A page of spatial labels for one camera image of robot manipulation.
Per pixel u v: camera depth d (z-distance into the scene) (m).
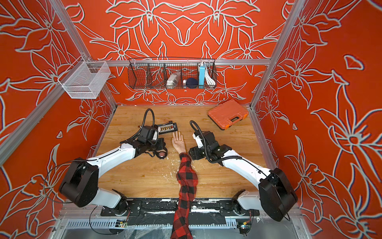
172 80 0.91
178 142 0.95
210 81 0.91
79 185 0.43
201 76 0.87
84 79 0.92
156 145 0.73
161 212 0.73
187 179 0.78
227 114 1.08
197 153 0.73
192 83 0.95
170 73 1.00
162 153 0.91
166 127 1.04
